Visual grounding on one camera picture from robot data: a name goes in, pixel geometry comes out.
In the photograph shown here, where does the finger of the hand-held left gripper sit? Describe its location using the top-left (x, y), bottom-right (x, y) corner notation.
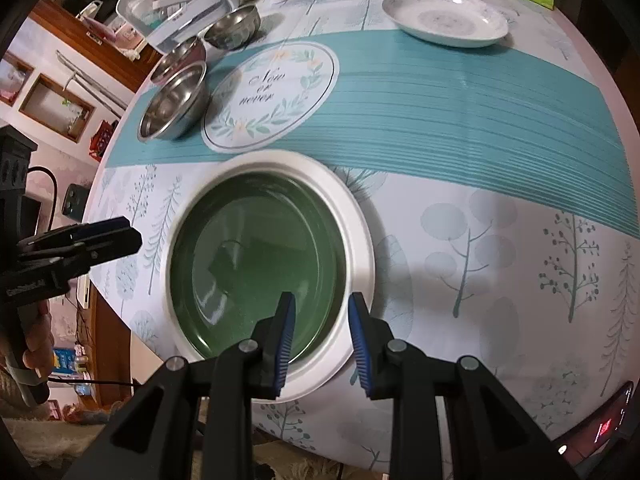
top-left (20, 226), bottom-right (143, 281)
top-left (17, 216), bottom-right (132, 252)

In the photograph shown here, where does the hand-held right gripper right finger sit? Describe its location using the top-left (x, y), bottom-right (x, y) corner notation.
top-left (348, 292), bottom-right (576, 480)

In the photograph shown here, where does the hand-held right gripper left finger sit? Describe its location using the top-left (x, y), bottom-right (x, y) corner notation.
top-left (65, 291), bottom-right (297, 480)

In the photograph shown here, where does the green plate with white rim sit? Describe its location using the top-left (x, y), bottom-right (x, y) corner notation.
top-left (164, 151), bottom-right (376, 403)

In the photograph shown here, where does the stainless steel bowl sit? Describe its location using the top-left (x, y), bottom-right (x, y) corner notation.
top-left (150, 36), bottom-right (207, 83)
top-left (137, 61), bottom-right (208, 142)
top-left (202, 4), bottom-right (262, 51)

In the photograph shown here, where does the white patterned plate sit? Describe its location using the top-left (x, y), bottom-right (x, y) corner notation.
top-left (381, 0), bottom-right (510, 49)

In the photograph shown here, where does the person's left forearm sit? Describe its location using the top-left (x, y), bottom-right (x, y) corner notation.
top-left (0, 360), bottom-right (31, 413)

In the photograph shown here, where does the person's left hand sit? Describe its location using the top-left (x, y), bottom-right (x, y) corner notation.
top-left (22, 311), bottom-right (56, 382)

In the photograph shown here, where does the dark smartphone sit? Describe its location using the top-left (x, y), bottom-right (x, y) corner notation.
top-left (62, 183), bottom-right (91, 221)

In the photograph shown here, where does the red basket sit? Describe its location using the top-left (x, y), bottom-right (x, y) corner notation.
top-left (90, 120), bottom-right (118, 161)

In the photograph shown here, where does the brown wooden cabinet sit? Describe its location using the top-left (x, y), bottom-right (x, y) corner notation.
top-left (30, 0), bottom-right (151, 91)

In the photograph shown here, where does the clear plastic container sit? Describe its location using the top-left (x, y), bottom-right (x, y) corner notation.
top-left (116, 0), bottom-right (241, 56)

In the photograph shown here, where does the printed teal and white tablecloth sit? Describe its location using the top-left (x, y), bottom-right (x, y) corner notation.
top-left (82, 0), bottom-right (640, 473)

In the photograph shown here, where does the black device with red display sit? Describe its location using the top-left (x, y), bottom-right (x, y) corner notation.
top-left (552, 380), bottom-right (636, 480)

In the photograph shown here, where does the black cable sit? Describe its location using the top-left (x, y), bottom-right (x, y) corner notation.
top-left (27, 166), bottom-right (58, 233)

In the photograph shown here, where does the wooden framed wall niche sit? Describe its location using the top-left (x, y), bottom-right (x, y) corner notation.
top-left (0, 51), bottom-right (36, 106)
top-left (19, 74), bottom-right (96, 142)

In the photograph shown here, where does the metal wall rail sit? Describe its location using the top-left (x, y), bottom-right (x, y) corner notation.
top-left (55, 50), bottom-right (128, 111)

